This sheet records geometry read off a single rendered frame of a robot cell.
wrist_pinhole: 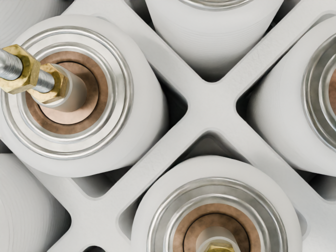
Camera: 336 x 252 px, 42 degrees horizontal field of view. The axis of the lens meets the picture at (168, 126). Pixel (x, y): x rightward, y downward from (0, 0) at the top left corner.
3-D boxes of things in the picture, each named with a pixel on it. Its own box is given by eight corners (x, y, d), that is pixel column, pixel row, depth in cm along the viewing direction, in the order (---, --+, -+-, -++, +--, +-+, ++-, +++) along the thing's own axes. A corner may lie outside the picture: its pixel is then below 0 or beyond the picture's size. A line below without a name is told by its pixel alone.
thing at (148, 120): (83, 60, 43) (3, -4, 25) (179, 77, 43) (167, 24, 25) (64, 156, 43) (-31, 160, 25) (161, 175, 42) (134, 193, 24)
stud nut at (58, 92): (37, 62, 22) (31, 59, 21) (70, 68, 22) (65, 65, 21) (29, 101, 22) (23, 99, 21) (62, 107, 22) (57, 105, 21)
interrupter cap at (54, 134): (19, 18, 26) (14, 14, 25) (146, 40, 25) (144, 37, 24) (-8, 146, 25) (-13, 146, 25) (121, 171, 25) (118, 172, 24)
